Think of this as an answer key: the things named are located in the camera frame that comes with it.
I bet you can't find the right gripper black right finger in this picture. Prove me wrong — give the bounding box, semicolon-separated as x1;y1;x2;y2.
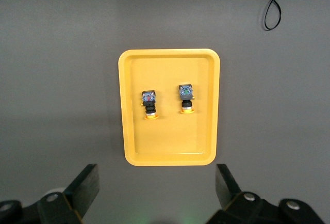
206;164;325;224

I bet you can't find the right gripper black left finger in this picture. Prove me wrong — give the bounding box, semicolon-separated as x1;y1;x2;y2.
0;164;101;224

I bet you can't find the yellow push button switch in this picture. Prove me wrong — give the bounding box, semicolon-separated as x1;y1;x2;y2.
140;89;159;120
177;84;196;115

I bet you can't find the yellow plastic tray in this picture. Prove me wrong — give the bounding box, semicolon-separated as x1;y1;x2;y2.
118;48;222;167

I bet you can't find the dark grey table mat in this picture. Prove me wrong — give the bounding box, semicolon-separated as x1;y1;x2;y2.
0;0;330;224

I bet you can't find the thin black looped cable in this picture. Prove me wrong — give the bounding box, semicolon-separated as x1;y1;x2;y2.
259;0;296;31

